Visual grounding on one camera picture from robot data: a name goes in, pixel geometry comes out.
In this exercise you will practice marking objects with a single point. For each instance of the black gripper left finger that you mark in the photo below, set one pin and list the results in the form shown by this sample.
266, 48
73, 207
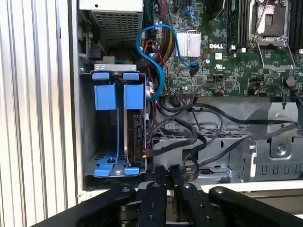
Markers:
154, 203

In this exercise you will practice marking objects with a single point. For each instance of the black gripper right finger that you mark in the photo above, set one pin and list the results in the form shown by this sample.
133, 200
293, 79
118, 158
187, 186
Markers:
194, 205

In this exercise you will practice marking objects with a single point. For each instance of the hard disk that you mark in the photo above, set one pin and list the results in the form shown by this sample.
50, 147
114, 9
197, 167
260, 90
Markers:
135, 132

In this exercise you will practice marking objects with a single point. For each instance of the grey metal disk bay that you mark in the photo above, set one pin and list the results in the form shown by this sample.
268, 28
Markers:
87, 132

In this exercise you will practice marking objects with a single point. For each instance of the empty blue disk carrier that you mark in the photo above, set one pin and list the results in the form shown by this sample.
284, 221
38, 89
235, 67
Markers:
105, 97

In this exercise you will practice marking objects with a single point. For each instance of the black RAM slot bank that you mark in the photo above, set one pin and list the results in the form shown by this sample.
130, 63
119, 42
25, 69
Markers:
243, 23
296, 23

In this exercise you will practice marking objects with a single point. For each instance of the grey metal drive cage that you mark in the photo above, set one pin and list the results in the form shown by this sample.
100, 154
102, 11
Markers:
260, 156

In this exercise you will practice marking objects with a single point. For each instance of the open grey PC case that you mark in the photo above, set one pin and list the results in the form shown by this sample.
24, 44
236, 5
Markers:
73, 94

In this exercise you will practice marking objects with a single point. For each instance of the green motherboard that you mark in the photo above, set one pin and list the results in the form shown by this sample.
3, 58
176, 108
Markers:
236, 71

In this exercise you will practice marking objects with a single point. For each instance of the metal socket cover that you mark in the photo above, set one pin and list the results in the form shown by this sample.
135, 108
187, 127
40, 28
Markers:
277, 67

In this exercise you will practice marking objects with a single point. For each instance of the silver ribbed heatsink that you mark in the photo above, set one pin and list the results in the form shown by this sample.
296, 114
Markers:
188, 43

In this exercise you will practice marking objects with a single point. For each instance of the silver power supply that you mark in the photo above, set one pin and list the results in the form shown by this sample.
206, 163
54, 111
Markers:
113, 26

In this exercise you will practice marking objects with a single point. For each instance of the CPU socket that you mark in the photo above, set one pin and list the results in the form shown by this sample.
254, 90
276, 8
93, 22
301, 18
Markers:
272, 23

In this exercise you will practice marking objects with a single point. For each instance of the thin locking lever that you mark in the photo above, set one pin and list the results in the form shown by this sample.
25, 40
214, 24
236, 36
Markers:
262, 14

